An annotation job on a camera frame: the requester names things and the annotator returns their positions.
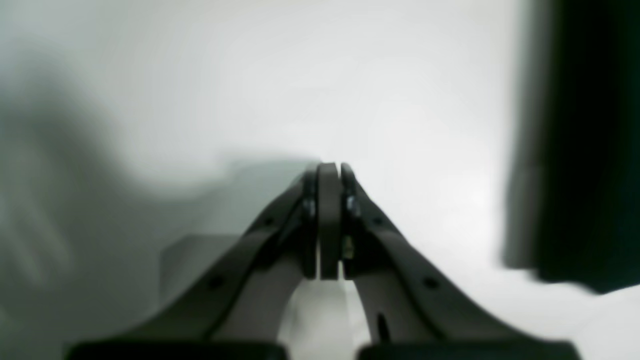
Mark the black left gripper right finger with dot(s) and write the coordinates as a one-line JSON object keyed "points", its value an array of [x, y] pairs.
{"points": [[413, 311]]}

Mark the black T-shirt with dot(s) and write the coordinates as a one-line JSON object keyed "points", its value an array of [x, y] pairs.
{"points": [[572, 201]]}

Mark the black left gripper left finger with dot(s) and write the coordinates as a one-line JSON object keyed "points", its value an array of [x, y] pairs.
{"points": [[234, 310]]}

